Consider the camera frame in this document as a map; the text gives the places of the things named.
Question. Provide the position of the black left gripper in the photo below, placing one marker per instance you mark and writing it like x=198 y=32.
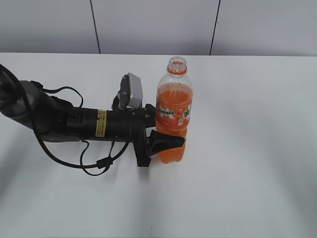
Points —
x=129 y=126

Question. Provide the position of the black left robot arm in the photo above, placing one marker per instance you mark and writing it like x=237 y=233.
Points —
x=55 y=120

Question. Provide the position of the orange soda plastic bottle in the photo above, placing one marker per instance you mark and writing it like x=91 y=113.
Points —
x=174 y=99

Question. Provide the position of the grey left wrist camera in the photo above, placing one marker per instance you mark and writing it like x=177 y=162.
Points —
x=130 y=93

